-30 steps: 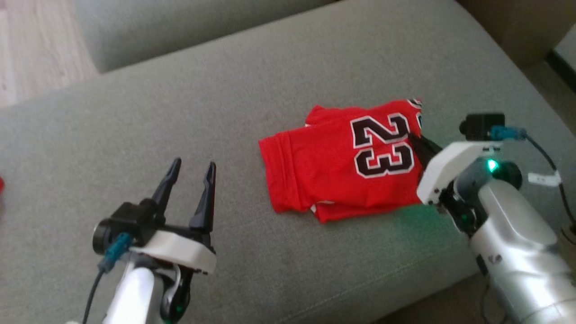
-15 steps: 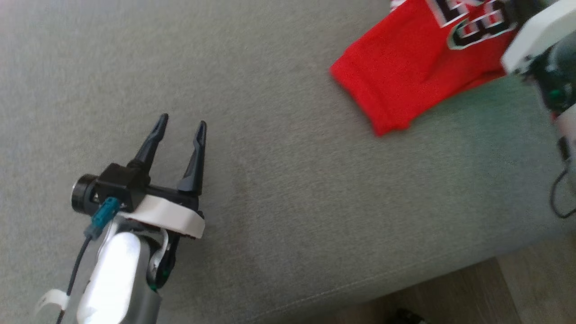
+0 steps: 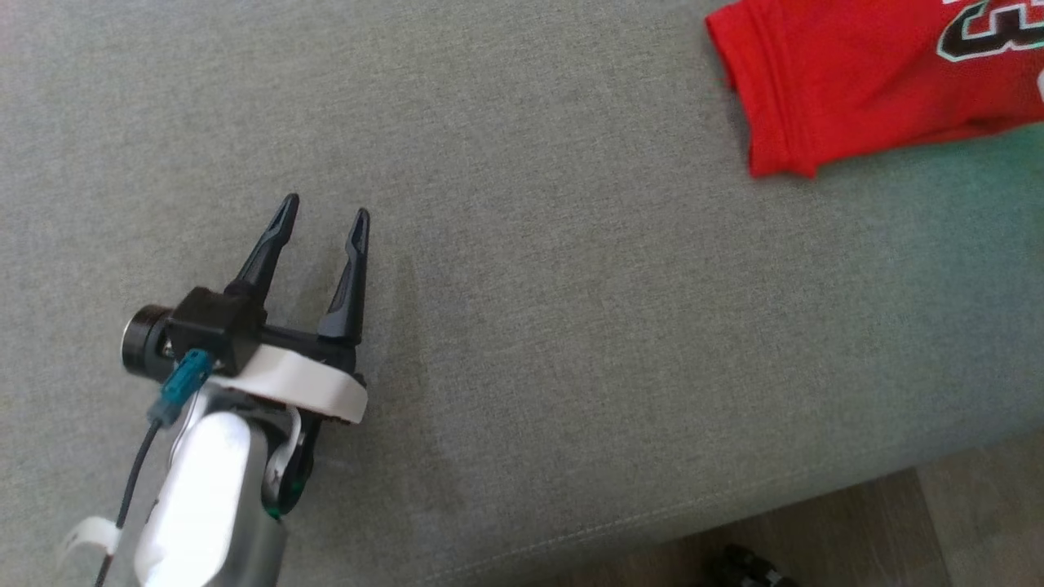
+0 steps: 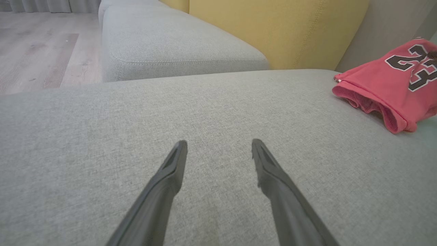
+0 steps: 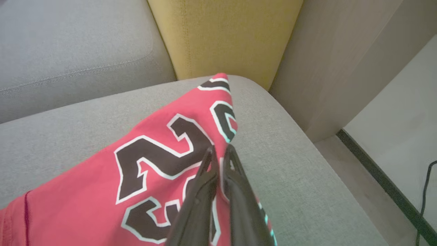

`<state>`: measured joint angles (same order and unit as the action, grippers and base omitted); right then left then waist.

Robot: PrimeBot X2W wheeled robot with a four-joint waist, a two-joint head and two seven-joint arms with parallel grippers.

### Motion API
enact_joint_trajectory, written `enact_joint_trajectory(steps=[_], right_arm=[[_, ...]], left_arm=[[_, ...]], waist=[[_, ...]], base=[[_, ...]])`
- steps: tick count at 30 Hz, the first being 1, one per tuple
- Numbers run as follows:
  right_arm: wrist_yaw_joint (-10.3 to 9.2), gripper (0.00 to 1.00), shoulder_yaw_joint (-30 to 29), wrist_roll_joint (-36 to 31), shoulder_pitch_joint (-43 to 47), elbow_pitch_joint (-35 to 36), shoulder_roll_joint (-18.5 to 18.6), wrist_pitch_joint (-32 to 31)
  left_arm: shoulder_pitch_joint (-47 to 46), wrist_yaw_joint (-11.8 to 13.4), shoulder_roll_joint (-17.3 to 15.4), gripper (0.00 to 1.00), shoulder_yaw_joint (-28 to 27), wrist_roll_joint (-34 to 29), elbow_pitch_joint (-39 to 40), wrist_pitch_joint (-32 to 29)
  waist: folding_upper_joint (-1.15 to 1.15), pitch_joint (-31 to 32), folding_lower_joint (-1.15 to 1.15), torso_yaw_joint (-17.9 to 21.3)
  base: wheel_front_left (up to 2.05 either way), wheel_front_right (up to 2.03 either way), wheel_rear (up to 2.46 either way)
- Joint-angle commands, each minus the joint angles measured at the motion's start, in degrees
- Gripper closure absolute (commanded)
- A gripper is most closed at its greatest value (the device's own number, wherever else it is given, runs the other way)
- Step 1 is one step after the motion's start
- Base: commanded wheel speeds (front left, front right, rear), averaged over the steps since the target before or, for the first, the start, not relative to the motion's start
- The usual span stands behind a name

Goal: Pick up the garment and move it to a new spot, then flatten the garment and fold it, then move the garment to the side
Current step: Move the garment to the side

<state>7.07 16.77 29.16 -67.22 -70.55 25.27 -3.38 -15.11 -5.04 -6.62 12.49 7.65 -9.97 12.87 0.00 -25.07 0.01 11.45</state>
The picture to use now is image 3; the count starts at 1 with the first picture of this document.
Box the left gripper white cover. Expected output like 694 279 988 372
214 193 370 519

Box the red jersey shirt white trim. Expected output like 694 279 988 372
706 0 1044 179

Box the large grey sofa seat cushion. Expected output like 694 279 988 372
0 0 1044 587

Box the left cable with blue connector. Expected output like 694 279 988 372
94 349 215 587

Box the white tag on left cable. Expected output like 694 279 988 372
61 516 123 572

